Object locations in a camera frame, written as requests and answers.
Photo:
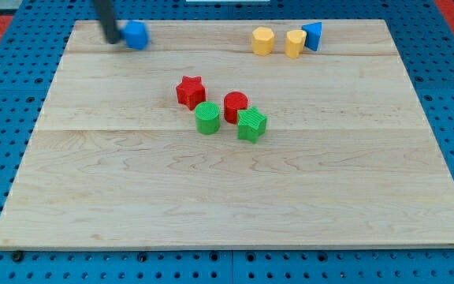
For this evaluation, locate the blue cube block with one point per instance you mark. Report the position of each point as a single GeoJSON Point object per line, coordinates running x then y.
{"type": "Point", "coordinates": [136, 35]}

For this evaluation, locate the light wooden board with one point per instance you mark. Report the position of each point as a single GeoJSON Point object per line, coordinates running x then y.
{"type": "Point", "coordinates": [115, 163]}

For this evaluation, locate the green star block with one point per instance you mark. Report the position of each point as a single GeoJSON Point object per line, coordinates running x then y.
{"type": "Point", "coordinates": [251, 124]}

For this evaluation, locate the green cylinder block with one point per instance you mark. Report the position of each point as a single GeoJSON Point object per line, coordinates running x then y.
{"type": "Point", "coordinates": [207, 118]}

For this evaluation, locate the red cylinder block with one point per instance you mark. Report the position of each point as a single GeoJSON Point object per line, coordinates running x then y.
{"type": "Point", "coordinates": [233, 102]}

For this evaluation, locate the red star block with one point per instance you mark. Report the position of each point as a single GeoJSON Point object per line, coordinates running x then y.
{"type": "Point", "coordinates": [191, 92]}

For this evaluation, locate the yellow hexagon block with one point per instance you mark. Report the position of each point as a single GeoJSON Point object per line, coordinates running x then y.
{"type": "Point", "coordinates": [262, 41]}

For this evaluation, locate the yellow heart-shaped block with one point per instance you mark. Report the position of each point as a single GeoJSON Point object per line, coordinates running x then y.
{"type": "Point", "coordinates": [294, 42]}

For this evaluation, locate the blue triangle block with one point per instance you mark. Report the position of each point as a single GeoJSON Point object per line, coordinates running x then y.
{"type": "Point", "coordinates": [314, 34]}

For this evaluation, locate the black pusher rod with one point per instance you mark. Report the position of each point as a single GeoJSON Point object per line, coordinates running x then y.
{"type": "Point", "coordinates": [107, 19]}

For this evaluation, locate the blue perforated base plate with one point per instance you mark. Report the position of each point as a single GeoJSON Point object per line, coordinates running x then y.
{"type": "Point", "coordinates": [29, 54]}

